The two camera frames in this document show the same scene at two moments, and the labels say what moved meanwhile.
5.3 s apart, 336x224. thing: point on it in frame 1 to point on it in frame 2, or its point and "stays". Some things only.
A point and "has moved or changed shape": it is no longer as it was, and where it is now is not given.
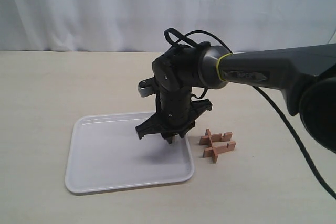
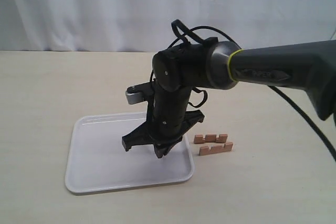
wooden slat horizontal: (205, 140) has moved or changed shape
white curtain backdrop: (129, 11) stays
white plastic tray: (104, 153) stays
